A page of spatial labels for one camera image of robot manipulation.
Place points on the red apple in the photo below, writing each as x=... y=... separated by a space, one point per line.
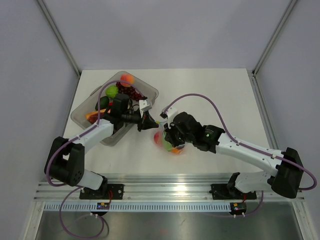
x=158 y=138

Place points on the clear zip top bag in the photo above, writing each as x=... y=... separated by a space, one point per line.
x=161 y=128

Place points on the aluminium frame post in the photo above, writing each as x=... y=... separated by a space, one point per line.
x=44 y=9
x=275 y=35

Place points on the purple grape bunch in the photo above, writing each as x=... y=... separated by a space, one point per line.
x=130 y=91

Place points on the aluminium mounting rail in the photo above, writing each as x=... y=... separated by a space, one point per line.
x=159 y=188

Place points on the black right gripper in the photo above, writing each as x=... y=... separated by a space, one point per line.
x=169 y=136

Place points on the green avocado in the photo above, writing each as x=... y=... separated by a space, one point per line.
x=104 y=103

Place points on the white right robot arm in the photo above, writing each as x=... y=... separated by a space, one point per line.
x=280 y=171

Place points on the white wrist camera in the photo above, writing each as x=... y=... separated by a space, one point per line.
x=144 y=106
x=169 y=115

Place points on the green lime fruit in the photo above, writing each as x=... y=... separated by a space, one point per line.
x=166 y=145

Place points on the right aluminium frame post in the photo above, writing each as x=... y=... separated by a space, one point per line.
x=275 y=35

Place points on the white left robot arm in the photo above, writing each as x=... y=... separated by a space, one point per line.
x=66 y=160

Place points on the peach fruit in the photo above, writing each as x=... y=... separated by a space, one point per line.
x=127 y=80

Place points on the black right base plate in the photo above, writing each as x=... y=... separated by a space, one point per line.
x=219 y=191

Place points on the left aluminium frame post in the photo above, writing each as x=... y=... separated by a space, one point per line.
x=44 y=9

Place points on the orange fruit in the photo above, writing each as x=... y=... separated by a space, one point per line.
x=177 y=151

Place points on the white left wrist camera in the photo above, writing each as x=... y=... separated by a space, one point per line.
x=144 y=106

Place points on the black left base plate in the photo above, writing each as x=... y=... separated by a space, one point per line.
x=113 y=191

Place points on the raw steak slice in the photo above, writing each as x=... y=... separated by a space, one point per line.
x=92 y=117

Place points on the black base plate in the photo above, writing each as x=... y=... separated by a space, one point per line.
x=113 y=191
x=219 y=191

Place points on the white slotted cable duct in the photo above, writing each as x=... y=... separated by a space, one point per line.
x=215 y=207

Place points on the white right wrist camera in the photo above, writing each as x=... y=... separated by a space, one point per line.
x=169 y=115

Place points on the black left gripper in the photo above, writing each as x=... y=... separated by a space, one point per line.
x=146 y=121

